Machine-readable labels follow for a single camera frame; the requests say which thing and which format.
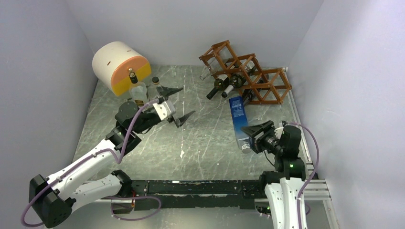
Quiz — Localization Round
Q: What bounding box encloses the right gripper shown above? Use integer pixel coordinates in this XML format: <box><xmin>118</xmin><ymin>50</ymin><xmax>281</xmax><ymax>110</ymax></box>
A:
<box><xmin>240</xmin><ymin>120</ymin><xmax>284</xmax><ymax>156</ymax></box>

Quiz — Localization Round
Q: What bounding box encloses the blue glass bottle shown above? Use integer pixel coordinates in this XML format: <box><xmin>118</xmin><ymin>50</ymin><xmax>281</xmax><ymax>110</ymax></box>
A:
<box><xmin>229</xmin><ymin>96</ymin><xmax>252</xmax><ymax>154</ymax></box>

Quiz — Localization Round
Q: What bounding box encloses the round clear glass bottle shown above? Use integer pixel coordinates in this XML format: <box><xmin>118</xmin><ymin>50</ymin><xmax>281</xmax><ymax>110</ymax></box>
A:
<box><xmin>149</xmin><ymin>76</ymin><xmax>162</xmax><ymax>101</ymax></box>

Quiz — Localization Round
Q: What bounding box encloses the square clear whisky bottle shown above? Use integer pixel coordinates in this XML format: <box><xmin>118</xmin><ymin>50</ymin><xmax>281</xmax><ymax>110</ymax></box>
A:
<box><xmin>128</xmin><ymin>72</ymin><xmax>149</xmax><ymax>107</ymax></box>

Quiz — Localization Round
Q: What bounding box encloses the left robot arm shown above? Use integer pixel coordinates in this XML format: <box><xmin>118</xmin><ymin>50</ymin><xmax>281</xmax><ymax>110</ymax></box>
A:
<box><xmin>27</xmin><ymin>86</ymin><xmax>190</xmax><ymax>228</ymax></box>

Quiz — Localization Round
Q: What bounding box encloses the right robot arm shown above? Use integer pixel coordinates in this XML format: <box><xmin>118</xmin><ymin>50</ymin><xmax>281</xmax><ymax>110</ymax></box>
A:
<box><xmin>241</xmin><ymin>121</ymin><xmax>308</xmax><ymax>229</ymax></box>

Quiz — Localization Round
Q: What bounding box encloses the dark bottle gold cap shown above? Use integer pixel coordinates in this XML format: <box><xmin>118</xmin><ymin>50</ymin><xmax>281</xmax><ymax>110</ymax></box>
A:
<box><xmin>242</xmin><ymin>89</ymin><xmax>256</xmax><ymax>106</ymax></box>

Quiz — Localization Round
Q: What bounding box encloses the wooden wine rack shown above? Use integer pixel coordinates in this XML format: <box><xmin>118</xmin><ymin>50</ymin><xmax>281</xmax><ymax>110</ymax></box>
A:
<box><xmin>199</xmin><ymin>40</ymin><xmax>292</xmax><ymax>104</ymax></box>

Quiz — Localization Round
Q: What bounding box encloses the green wine bottle silver cap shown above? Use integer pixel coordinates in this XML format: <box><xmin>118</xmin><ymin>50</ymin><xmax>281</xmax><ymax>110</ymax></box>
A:
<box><xmin>221</xmin><ymin>74</ymin><xmax>245</xmax><ymax>98</ymax></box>

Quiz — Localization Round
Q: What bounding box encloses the green wine bottle black cap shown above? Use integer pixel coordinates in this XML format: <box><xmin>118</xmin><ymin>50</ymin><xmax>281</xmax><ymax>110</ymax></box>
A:
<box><xmin>206</xmin><ymin>74</ymin><xmax>229</xmax><ymax>100</ymax></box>

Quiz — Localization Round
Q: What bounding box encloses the white orange bread box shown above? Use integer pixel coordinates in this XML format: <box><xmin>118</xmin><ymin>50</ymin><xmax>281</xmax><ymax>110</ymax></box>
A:
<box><xmin>92</xmin><ymin>41</ymin><xmax>151</xmax><ymax>98</ymax></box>

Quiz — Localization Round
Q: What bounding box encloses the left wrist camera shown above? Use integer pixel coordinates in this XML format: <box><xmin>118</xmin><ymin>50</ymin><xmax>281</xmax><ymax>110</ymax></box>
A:
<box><xmin>153</xmin><ymin>101</ymin><xmax>176</xmax><ymax>121</ymax></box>

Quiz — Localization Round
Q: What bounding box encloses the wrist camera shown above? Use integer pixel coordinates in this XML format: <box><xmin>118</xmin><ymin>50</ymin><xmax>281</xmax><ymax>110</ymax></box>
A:
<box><xmin>153</xmin><ymin>101</ymin><xmax>176</xmax><ymax>121</ymax></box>
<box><xmin>274</xmin><ymin>127</ymin><xmax>284</xmax><ymax>139</ymax></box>

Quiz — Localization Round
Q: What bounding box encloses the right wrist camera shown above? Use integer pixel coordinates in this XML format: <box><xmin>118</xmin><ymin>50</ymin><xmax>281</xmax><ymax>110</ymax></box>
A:
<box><xmin>274</xmin><ymin>127</ymin><xmax>284</xmax><ymax>139</ymax></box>

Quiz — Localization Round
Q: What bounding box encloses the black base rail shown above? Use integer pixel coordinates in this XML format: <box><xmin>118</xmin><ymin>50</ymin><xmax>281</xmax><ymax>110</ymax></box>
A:
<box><xmin>132</xmin><ymin>180</ymin><xmax>266</xmax><ymax>210</ymax></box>

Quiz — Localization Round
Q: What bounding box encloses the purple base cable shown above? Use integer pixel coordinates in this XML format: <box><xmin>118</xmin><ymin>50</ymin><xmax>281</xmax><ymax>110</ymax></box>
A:
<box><xmin>109</xmin><ymin>194</ymin><xmax>162</xmax><ymax>221</ymax></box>

